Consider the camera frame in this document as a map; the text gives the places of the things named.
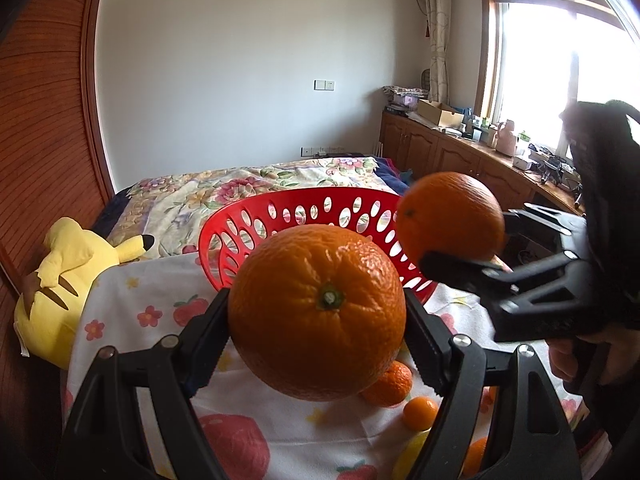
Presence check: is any yellow-green apple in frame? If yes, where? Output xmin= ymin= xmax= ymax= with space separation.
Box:
xmin=392 ymin=430 xmax=432 ymax=480

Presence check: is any large orange with green stem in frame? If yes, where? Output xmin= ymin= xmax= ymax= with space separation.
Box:
xmin=227 ymin=224 xmax=407 ymax=402

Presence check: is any open cardboard box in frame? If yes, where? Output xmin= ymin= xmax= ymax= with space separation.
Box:
xmin=416 ymin=99 xmax=466 ymax=128

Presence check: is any wooden cabinet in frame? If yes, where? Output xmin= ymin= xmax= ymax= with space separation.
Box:
xmin=379 ymin=110 xmax=586 ymax=216

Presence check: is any wooden framed window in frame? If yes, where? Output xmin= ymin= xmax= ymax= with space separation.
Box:
xmin=479 ymin=0 xmax=640 ymax=161

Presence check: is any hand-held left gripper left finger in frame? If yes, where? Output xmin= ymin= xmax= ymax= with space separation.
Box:
xmin=60 ymin=290 xmax=236 ymax=480

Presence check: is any patterned beige curtain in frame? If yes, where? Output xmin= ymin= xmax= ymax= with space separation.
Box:
xmin=422 ymin=0 xmax=453 ymax=106

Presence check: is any pink thermos jug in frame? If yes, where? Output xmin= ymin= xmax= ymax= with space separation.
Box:
xmin=495 ymin=120 xmax=519 ymax=157

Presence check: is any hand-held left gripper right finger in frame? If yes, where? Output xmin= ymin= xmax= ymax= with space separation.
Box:
xmin=402 ymin=287 xmax=583 ymax=480

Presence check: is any white flower-print cloth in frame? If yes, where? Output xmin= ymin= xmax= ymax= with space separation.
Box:
xmin=65 ymin=255 xmax=591 ymax=480

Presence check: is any dark blue blanket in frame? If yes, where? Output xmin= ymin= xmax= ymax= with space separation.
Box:
xmin=375 ymin=157 xmax=416 ymax=196

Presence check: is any medium tangerine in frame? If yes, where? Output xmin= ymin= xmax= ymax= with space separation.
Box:
xmin=360 ymin=360 xmax=415 ymax=408

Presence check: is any floral quilt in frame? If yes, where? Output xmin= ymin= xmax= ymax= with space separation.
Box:
xmin=107 ymin=156 xmax=401 ymax=261

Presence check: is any pile of folded cloths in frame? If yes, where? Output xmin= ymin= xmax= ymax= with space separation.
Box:
xmin=382 ymin=85 xmax=430 ymax=111

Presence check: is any person's right hand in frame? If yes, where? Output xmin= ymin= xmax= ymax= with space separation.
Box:
xmin=547 ymin=336 xmax=585 ymax=385

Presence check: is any small tangerine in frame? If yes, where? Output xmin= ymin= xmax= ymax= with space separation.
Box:
xmin=402 ymin=396 xmax=441 ymax=432

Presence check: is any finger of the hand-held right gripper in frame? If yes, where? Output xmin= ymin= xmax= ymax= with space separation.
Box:
xmin=504 ymin=204 xmax=587 ymax=242
xmin=419 ymin=250 xmax=592 ymax=312

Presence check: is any yellow plush toy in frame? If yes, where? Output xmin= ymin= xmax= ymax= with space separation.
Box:
xmin=14 ymin=217 xmax=156 ymax=371

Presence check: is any red plastic basket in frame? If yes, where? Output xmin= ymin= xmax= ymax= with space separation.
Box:
xmin=198 ymin=187 xmax=436 ymax=306

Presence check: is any large navel orange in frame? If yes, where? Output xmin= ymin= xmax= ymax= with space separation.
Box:
xmin=396 ymin=171 xmax=506 ymax=267

